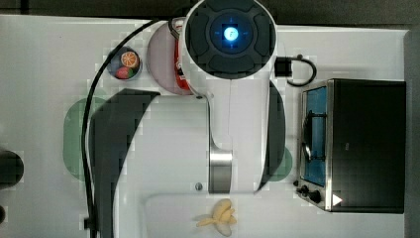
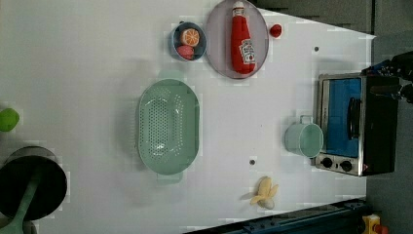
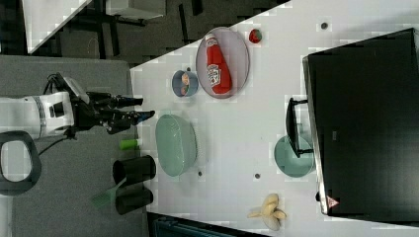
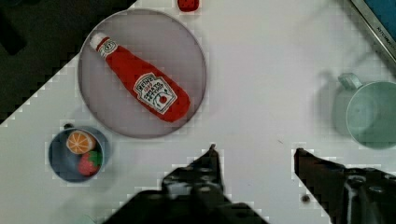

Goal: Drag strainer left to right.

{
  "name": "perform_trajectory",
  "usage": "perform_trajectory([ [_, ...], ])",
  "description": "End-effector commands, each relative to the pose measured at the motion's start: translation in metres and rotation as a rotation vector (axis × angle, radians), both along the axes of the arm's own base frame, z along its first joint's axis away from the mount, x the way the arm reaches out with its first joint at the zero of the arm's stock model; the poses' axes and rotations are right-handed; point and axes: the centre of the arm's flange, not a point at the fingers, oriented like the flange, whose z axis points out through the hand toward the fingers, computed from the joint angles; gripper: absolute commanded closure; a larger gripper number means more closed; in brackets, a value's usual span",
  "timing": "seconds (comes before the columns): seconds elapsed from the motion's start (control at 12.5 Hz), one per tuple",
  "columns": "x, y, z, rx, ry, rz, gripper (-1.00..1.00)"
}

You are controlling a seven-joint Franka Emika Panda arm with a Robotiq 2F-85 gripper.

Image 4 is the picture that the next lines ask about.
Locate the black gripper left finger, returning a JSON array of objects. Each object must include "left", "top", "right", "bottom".
[{"left": 103, "top": 145, "right": 268, "bottom": 224}]

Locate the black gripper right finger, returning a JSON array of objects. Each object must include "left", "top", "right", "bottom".
[{"left": 294, "top": 148, "right": 396, "bottom": 224}]

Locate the light green mug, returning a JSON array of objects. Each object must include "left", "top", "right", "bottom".
[{"left": 333, "top": 73, "right": 396, "bottom": 149}]

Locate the red plush ketchup bottle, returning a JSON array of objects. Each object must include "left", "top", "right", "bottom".
[{"left": 90, "top": 33, "right": 191, "bottom": 122}]

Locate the toy strawberry in bowl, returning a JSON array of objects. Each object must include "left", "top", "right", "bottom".
[{"left": 78, "top": 151, "right": 103, "bottom": 176}]

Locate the toy orange slice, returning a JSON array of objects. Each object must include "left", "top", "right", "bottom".
[{"left": 66, "top": 130, "right": 96, "bottom": 155}]

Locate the small blue bowl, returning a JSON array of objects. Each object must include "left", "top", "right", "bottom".
[{"left": 48, "top": 126, "right": 110, "bottom": 183}]

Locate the grey round plate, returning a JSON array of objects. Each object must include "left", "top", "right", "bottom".
[{"left": 78, "top": 9, "right": 207, "bottom": 138}]

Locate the red toy strawberry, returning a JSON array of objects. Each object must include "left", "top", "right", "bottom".
[{"left": 177, "top": 0, "right": 200, "bottom": 12}]

